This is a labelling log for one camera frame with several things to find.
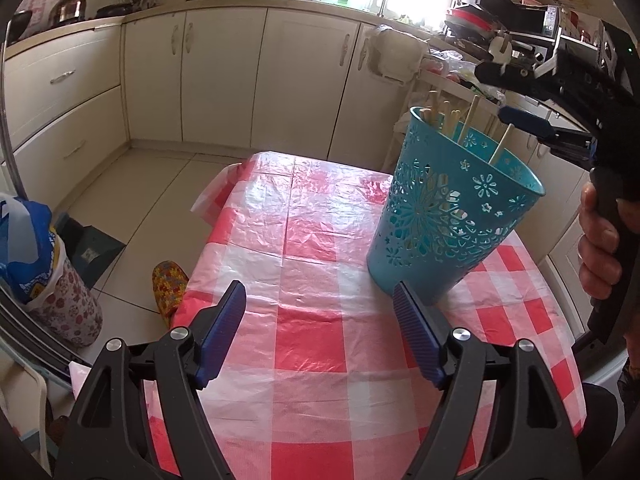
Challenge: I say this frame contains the white cabinet with long handles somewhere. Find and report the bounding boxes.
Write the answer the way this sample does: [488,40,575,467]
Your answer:
[522,110,601,341]

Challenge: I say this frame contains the steel kettle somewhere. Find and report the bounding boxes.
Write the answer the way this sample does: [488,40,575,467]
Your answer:
[55,0,87,23]

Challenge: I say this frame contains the yellow floral slipper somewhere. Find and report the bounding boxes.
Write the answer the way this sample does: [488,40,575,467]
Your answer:
[151,260,191,330]

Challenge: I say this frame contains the black microwave oven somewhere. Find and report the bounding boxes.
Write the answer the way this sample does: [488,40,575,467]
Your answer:
[475,0,561,36]

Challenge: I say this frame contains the long wooden chopstick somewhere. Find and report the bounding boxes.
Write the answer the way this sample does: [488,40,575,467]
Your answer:
[488,124,516,167]

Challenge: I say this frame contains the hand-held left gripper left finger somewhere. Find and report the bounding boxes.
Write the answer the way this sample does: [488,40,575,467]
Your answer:
[52,280,248,480]

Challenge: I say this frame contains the dark green dustpan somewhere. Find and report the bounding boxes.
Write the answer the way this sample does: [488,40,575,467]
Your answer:
[60,212,127,288]

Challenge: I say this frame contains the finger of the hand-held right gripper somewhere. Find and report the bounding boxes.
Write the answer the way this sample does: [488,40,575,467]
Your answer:
[498,106,557,140]
[474,57,543,93]

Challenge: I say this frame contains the stack of red bowls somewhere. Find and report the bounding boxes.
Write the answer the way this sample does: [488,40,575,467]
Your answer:
[446,4,501,36]

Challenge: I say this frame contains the floral patterned bin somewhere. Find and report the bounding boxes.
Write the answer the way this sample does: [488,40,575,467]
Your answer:
[25,230,104,348]

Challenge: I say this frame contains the white shelf cart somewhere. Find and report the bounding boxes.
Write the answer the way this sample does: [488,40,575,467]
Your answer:
[382,52,506,171]

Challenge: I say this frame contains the blue perforated plastic basket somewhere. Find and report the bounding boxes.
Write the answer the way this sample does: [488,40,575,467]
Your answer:
[366,106,546,307]

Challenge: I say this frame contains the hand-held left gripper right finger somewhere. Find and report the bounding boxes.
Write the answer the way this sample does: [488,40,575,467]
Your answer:
[392,281,586,480]

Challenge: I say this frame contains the blue and white plastic bag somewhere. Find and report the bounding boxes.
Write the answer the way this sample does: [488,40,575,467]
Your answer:
[0,192,56,306]

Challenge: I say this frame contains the black chair seat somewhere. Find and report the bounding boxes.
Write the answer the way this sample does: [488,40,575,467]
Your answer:
[582,382,628,480]

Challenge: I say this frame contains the white drawer cabinet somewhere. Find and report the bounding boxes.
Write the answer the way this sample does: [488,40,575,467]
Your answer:
[2,22,128,206]

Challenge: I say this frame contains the red checkered plastic tablecloth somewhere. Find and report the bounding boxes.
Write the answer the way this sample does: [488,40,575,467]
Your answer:
[142,150,587,480]

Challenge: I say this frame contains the white base cabinets with doors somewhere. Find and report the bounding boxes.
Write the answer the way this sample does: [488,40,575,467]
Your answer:
[122,7,416,171]

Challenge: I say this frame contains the black cooking pot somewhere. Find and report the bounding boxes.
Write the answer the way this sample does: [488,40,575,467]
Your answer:
[6,10,34,45]

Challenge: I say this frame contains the bunch of wooden chopsticks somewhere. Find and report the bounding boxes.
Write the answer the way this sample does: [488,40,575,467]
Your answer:
[422,89,482,145]

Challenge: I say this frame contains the person's right hand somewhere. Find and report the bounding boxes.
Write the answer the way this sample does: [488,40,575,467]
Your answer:
[577,180,623,302]

